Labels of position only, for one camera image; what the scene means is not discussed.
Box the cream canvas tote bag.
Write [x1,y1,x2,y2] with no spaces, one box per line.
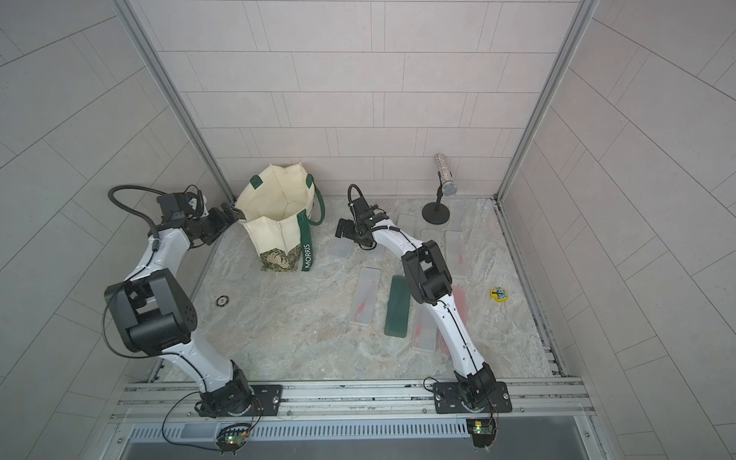
[236,163,326,272]

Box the dark green pencil case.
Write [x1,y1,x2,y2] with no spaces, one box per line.
[384,275,411,338]

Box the translucent pink pencil case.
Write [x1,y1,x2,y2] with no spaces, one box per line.
[437,285,468,357]

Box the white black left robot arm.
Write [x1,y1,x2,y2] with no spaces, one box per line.
[105,186,255,418]

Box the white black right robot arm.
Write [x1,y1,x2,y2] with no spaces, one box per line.
[335,184,512,413]

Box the silver microphone on stand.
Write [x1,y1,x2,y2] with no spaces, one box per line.
[422,153,457,225]

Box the yellow tape measure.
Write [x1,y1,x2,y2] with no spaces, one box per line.
[490,287,508,303]

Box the left green circuit board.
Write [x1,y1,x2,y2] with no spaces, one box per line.
[216,423,252,454]

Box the green circuit board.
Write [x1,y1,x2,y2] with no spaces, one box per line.
[216,423,252,454]
[466,418,498,449]

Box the right green circuit board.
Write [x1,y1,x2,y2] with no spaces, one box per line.
[466,418,498,449]

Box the aluminium mounting rail frame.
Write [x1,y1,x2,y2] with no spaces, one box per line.
[90,378,612,459]

